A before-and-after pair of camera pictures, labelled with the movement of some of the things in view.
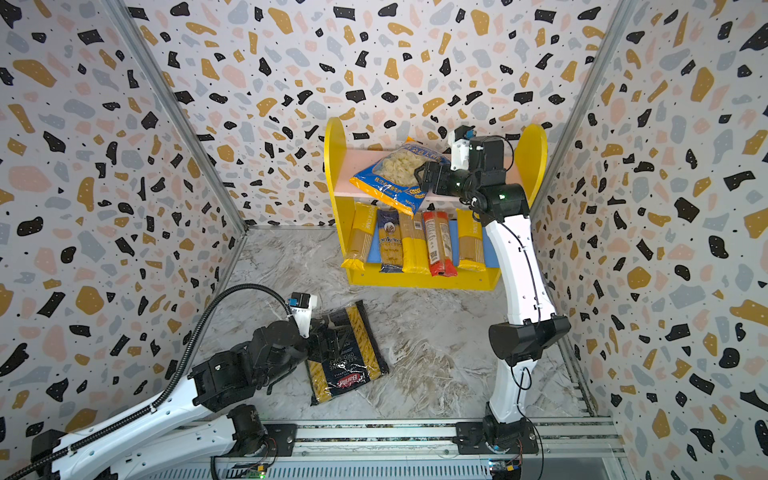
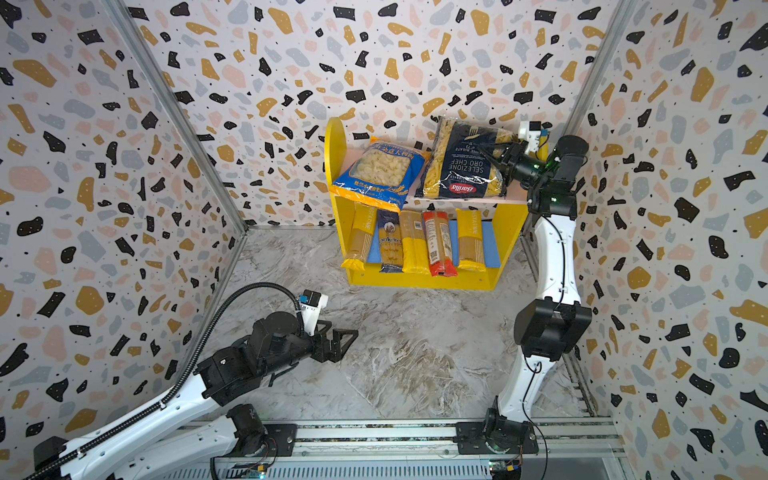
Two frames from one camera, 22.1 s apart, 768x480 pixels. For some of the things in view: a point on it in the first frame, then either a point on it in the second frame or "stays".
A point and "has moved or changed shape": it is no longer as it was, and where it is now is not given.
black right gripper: x=442 y=180 → x=510 y=162
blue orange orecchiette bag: x=392 y=176 has moved or changed shape
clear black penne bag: x=353 y=356 has moved or changed shape
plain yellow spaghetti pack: x=415 y=257 stays
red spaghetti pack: x=439 y=242 stays
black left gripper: x=327 y=352 stays
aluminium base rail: x=544 y=449 stays
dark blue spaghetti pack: x=391 y=255 stays
